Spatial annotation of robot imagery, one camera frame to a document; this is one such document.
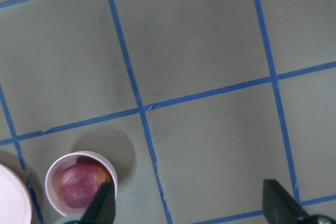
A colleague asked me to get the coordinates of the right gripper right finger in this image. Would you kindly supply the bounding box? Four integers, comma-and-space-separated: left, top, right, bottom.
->
262, 179, 312, 224

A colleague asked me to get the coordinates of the pink plate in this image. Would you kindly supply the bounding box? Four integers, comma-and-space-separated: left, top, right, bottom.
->
1, 164, 32, 224

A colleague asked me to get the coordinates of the red apple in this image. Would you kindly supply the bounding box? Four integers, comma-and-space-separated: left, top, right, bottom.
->
59, 162, 112, 209

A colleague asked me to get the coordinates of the pink bowl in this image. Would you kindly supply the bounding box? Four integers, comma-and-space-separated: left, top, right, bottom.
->
45, 151, 118, 216

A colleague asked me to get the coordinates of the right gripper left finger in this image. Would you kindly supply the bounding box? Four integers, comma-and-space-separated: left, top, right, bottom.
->
80, 182, 116, 223

